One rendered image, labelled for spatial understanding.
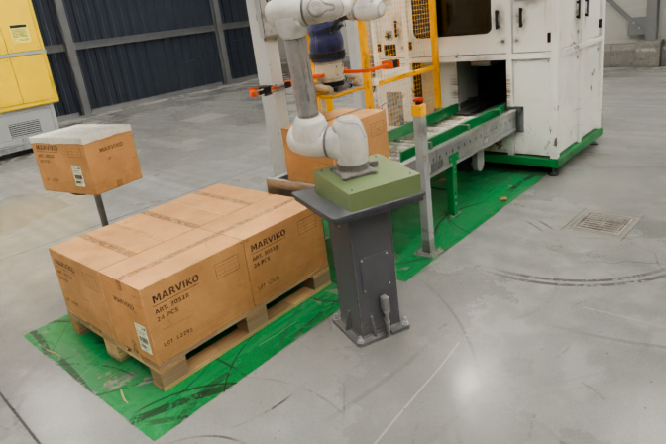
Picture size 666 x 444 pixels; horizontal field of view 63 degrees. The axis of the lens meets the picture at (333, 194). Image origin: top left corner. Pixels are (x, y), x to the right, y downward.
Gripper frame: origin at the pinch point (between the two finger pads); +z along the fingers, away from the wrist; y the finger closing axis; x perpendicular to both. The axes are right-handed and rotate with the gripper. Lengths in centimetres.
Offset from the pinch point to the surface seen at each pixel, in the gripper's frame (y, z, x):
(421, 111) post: 63, -31, 46
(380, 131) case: 77, 3, 47
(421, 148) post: 86, -30, 45
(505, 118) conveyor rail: 104, -16, 202
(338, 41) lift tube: 16.3, 11.4, 25.8
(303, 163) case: 85, 25, -5
